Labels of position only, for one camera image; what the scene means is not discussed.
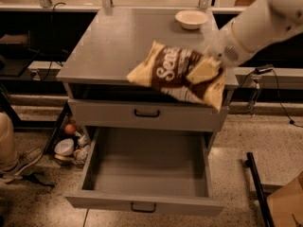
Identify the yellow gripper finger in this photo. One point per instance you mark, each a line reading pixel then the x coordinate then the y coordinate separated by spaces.
pixel 206 69

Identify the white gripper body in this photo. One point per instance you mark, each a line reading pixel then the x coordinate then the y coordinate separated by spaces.
pixel 224 49

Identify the brown and yellow chip bag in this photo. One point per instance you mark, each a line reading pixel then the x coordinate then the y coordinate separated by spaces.
pixel 165 70

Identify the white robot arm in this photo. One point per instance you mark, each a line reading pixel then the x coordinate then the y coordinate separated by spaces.
pixel 263 23

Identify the grey drawer cabinet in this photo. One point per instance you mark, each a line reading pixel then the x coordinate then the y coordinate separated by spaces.
pixel 118 40

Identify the grey open bottom drawer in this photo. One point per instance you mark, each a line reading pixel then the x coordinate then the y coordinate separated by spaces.
pixel 169 168

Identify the grey middle drawer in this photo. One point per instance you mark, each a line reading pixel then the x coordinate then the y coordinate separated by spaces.
pixel 177 117

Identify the white bowl on cabinet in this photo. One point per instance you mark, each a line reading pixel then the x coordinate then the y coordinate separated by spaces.
pixel 191 19

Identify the black metal bar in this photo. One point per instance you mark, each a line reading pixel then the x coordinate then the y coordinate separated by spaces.
pixel 265 211

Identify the red apple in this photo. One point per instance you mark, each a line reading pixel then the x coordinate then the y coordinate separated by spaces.
pixel 70 129

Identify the cardboard box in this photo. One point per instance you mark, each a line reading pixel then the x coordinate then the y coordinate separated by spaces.
pixel 286 204

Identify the white bowl on floor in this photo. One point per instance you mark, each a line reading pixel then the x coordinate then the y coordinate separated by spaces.
pixel 65 147

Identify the grey sneaker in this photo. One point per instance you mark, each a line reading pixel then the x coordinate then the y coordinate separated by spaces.
pixel 19 163

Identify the person's leg in beige trousers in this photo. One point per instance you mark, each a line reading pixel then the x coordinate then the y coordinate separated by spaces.
pixel 8 151

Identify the black power adapter with cable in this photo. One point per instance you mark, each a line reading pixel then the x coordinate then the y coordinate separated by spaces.
pixel 255 76

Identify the black middle drawer handle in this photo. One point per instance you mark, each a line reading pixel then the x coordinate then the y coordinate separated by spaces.
pixel 145 114

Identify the black drawer handle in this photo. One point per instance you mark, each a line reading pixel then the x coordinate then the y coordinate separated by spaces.
pixel 146 208
pixel 145 114

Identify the black bottom drawer handle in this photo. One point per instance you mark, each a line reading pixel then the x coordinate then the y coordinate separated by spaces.
pixel 146 208

